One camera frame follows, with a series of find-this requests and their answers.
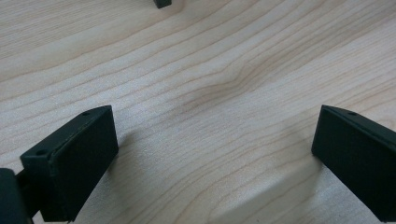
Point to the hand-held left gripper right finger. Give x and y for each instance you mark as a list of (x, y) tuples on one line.
[(358, 158)]

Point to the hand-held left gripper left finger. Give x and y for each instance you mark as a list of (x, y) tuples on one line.
[(77, 161)]

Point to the black two-tier metal rack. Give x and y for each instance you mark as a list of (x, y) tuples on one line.
[(162, 3)]

